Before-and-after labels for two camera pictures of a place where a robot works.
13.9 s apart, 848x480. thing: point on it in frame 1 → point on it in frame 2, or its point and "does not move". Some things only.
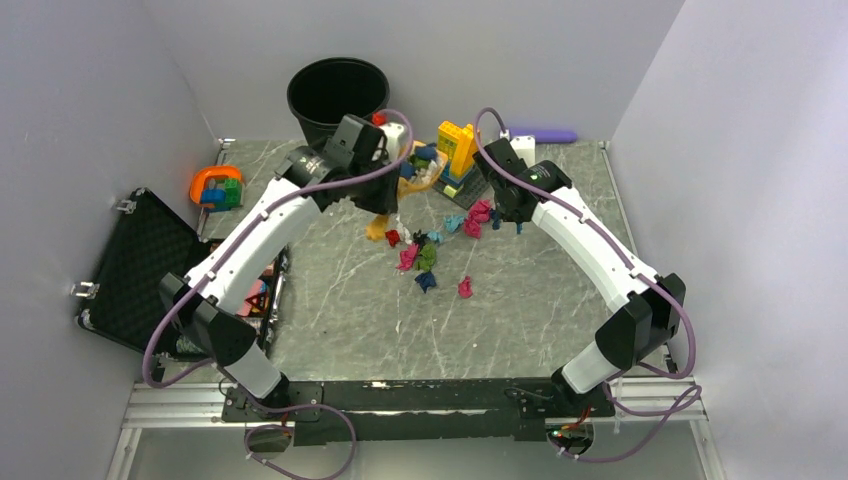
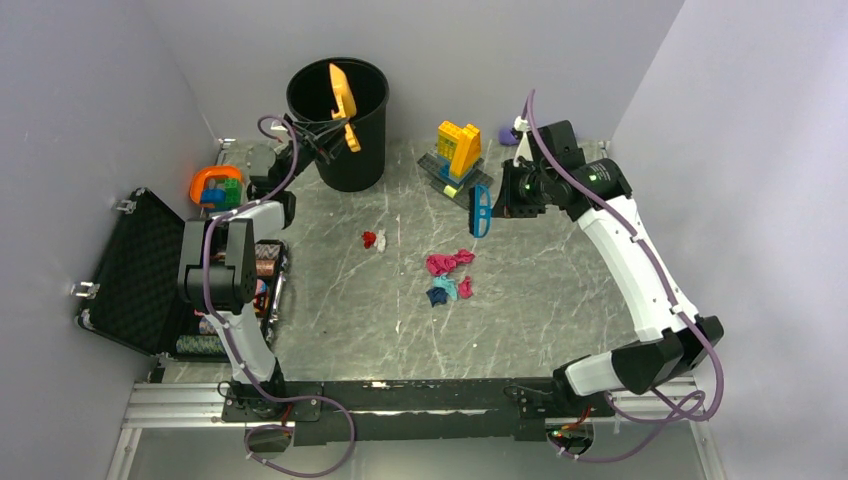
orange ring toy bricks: [219, 187] does not move
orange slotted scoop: [376, 226] → [346, 104]
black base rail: [415, 410] does not move
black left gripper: [386, 202] → [322, 139]
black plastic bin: [323, 91] does not move
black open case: [127, 302] does not move
